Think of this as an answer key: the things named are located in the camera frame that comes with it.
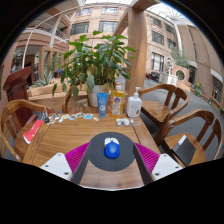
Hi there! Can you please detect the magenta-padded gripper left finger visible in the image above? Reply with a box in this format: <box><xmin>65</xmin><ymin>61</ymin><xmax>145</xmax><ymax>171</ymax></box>
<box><xmin>39</xmin><ymin>142</ymin><xmax>92</xmax><ymax>185</ymax></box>

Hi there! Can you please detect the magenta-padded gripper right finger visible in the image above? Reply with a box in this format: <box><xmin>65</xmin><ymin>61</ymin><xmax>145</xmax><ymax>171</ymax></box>
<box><xmin>132</xmin><ymin>142</ymin><xmax>184</xmax><ymax>186</ymax></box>

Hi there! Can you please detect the blue and white computer mouse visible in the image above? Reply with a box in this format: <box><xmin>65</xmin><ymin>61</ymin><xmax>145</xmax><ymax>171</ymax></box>
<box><xmin>103</xmin><ymin>137</ymin><xmax>121</xmax><ymax>160</ymax></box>

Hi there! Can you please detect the round dark grey mouse pad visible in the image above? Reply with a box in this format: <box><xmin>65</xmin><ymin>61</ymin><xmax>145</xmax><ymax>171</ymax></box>
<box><xmin>88</xmin><ymin>131</ymin><xmax>137</xmax><ymax>172</ymax></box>

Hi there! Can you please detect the black notebook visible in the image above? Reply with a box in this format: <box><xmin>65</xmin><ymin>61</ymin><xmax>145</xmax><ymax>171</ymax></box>
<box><xmin>171</xmin><ymin>134</ymin><xmax>197</xmax><ymax>167</ymax></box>

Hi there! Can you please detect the wooden armchair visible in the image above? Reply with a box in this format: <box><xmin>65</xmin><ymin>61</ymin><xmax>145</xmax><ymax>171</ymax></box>
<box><xmin>153</xmin><ymin>109</ymin><xmax>224</xmax><ymax>168</ymax></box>
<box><xmin>138</xmin><ymin>83</ymin><xmax>190</xmax><ymax>134</ymax></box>
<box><xmin>61</xmin><ymin>84</ymin><xmax>91</xmax><ymax>114</ymax></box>
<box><xmin>0</xmin><ymin>98</ymin><xmax>56</xmax><ymax>163</ymax></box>

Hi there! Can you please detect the red packet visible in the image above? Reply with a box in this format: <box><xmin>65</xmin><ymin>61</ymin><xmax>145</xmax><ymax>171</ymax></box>
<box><xmin>22</xmin><ymin>119</ymin><xmax>45</xmax><ymax>145</ymax></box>

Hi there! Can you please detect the row of small stickers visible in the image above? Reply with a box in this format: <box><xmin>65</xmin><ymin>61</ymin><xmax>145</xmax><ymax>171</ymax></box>
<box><xmin>43</xmin><ymin>112</ymin><xmax>100</xmax><ymax>125</ymax></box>

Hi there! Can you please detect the clear bag with white items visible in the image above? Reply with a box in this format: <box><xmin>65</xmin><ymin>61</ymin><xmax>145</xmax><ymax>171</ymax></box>
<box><xmin>115</xmin><ymin>117</ymin><xmax>134</xmax><ymax>127</ymax></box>

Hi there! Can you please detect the white pump dispenser bottle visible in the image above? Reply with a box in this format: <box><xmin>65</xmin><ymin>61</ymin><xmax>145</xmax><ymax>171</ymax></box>
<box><xmin>126</xmin><ymin>86</ymin><xmax>143</xmax><ymax>118</ymax></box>

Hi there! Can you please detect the long wooden planter box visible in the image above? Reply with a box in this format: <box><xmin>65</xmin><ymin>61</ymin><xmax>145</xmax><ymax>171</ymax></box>
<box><xmin>28</xmin><ymin>83</ymin><xmax>89</xmax><ymax>113</ymax></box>

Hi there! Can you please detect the blue squeeze tube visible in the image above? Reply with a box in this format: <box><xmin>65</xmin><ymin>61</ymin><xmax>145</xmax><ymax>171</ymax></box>
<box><xmin>96</xmin><ymin>92</ymin><xmax>109</xmax><ymax>119</ymax></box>

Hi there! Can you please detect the yellow dish soap bottle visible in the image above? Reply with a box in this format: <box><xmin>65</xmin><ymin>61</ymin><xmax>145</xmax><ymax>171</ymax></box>
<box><xmin>110</xmin><ymin>82</ymin><xmax>126</xmax><ymax>119</ymax></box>

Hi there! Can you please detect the yellow flowering plant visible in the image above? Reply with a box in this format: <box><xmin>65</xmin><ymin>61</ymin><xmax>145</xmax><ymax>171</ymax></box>
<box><xmin>194</xmin><ymin>81</ymin><xmax>204</xmax><ymax>98</ymax></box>

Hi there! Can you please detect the dark red wooden lectern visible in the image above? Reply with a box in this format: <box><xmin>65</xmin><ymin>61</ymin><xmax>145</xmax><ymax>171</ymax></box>
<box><xmin>2</xmin><ymin>65</ymin><xmax>39</xmax><ymax>128</ymax></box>

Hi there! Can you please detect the brick monument with round emblem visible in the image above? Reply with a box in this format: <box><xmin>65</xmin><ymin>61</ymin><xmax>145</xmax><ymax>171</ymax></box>
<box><xmin>173</xmin><ymin>65</ymin><xmax>191</xmax><ymax>86</ymax></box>

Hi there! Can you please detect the green potted plant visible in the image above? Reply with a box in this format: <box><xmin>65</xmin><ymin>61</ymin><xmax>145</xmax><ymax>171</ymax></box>
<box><xmin>51</xmin><ymin>30</ymin><xmax>137</xmax><ymax>108</ymax></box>

